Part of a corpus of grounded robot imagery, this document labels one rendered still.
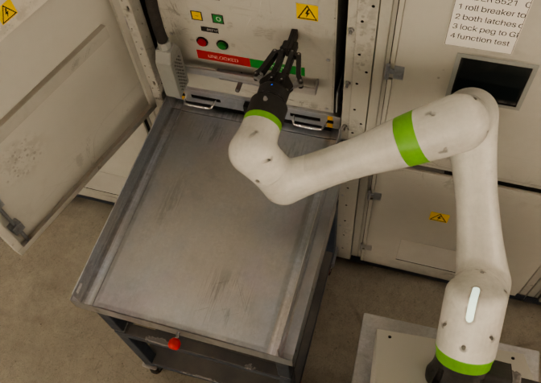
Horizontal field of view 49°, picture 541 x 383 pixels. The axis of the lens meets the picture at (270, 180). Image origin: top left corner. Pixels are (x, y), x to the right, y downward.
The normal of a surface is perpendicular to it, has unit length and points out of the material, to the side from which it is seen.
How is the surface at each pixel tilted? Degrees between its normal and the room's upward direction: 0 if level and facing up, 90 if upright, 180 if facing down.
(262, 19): 90
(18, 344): 0
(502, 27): 90
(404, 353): 42
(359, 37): 90
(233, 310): 0
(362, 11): 90
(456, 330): 54
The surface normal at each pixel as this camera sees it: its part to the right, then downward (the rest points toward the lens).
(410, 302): -0.07, -0.52
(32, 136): 0.84, 0.44
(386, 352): 0.08, -0.95
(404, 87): -0.28, 0.83
